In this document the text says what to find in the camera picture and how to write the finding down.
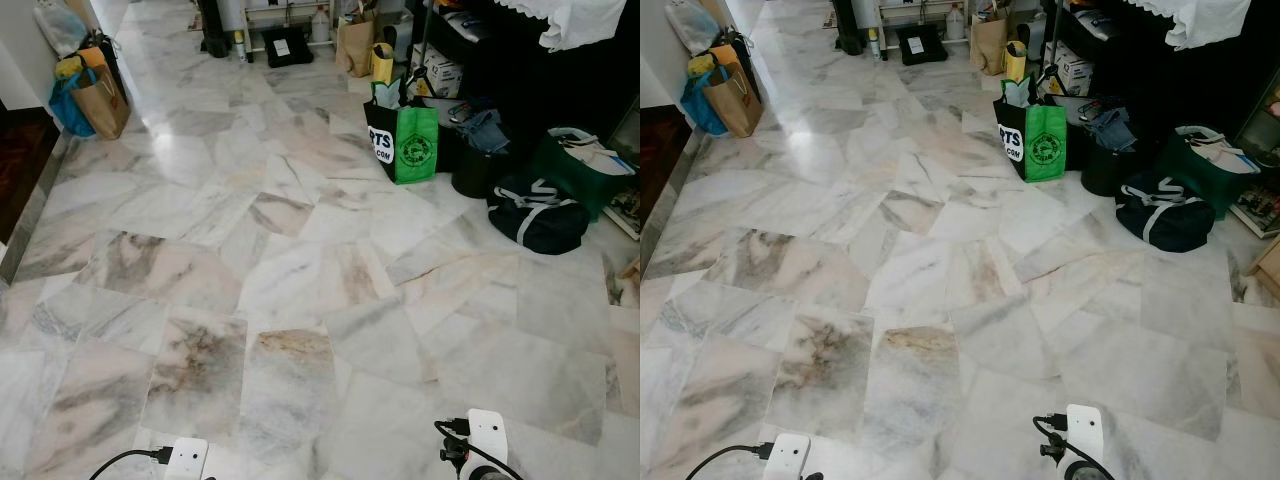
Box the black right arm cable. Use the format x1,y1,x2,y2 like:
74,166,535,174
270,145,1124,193
433,418,525,480
1032,413,1117,480

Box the yellow orange bag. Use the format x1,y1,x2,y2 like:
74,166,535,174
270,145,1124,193
54,43,111,83
686,42,743,79

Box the small yellow bag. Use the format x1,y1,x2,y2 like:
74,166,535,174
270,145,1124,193
369,41,397,87
1002,39,1030,84

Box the white printed cardboard box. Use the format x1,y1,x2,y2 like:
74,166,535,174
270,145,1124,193
1044,41,1094,97
411,44,464,99

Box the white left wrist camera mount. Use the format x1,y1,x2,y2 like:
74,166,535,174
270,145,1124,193
769,433,812,480
165,438,210,480

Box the blue shopping bag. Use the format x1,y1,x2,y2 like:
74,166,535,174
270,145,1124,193
681,68,729,137
49,72,98,139

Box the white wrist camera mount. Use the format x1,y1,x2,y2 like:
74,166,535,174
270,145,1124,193
165,438,210,480
466,408,510,473
1064,403,1105,463
769,433,812,480

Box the dark green tote bag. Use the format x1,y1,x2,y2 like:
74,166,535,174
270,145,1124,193
1159,124,1264,217
529,126,637,222

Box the brown cardboard box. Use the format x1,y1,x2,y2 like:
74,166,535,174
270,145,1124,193
1249,238,1280,294

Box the navy duffel bag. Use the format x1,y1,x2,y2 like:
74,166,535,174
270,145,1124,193
486,171,592,257
1114,169,1219,254

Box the brown paper bag white handles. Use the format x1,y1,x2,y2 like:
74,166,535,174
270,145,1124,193
701,62,765,140
71,64,132,142

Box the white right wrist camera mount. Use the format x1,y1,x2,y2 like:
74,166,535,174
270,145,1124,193
466,408,510,473
1064,403,1105,463

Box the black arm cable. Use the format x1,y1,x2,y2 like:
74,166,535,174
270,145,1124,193
1032,413,1117,480
685,442,777,480
88,447,174,480
433,418,525,480

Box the black bucket with jeans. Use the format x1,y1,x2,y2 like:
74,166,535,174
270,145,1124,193
447,106,518,200
1078,103,1144,197

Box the tan paper bag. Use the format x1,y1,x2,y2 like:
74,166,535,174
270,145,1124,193
335,10,377,79
969,8,1010,77

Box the green and black shopping bag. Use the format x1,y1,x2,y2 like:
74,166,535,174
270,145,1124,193
992,78,1070,184
366,80,442,186

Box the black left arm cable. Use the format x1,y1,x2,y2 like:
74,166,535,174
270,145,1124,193
88,447,174,480
685,442,777,480

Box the black bag with white label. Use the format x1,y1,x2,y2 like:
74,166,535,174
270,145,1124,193
260,24,315,69
893,22,949,67

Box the white plastic bag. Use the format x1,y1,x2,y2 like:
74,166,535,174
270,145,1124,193
664,0,723,58
32,0,90,58

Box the white lace cloth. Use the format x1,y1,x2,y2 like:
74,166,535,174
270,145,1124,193
1122,0,1227,52
488,0,602,53

